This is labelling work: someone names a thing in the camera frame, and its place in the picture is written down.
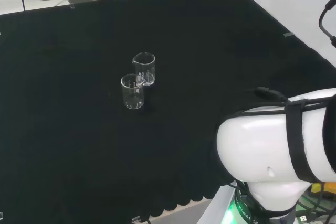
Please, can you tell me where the clear glass beaker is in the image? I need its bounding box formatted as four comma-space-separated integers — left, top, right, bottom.
131, 52, 156, 87
120, 73, 146, 110

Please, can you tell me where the black cable with plug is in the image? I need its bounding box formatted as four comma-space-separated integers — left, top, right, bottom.
318, 0, 336, 48

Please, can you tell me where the black bench cloth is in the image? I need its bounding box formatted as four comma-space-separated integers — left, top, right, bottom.
0, 0, 336, 224

